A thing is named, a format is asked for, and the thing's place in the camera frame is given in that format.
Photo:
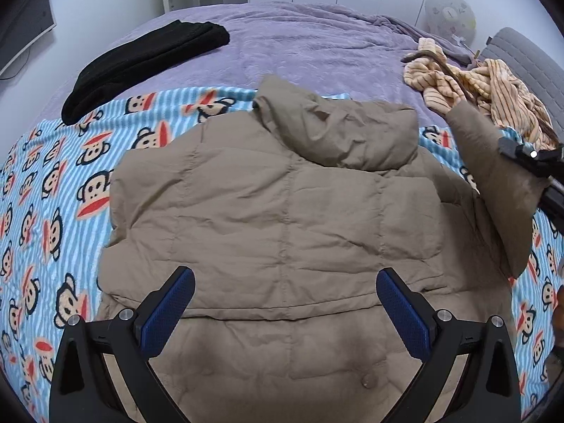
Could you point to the yellow striped clothes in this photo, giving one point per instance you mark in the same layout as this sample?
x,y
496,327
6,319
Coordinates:
x,y
506,92

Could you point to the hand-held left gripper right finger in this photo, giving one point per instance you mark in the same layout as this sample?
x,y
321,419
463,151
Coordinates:
x,y
403,317

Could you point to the white round fan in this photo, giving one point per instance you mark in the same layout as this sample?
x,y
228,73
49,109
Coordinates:
x,y
449,15

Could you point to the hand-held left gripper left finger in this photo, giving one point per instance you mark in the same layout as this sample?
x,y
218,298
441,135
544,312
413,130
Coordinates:
x,y
169,313

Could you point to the black folded garment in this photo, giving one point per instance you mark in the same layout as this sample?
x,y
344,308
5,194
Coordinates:
x,y
145,57

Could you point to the purple bedspread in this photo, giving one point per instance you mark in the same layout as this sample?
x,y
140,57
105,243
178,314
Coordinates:
x,y
308,44

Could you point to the black wall television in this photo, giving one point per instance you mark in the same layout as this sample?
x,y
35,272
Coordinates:
x,y
26,17

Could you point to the blue striped monkey print blanket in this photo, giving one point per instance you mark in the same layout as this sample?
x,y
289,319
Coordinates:
x,y
44,229

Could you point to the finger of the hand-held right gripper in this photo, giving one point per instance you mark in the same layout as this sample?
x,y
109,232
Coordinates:
x,y
524,154
555,205

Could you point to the tan puffer jacket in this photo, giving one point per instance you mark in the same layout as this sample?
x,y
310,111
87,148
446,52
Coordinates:
x,y
286,211

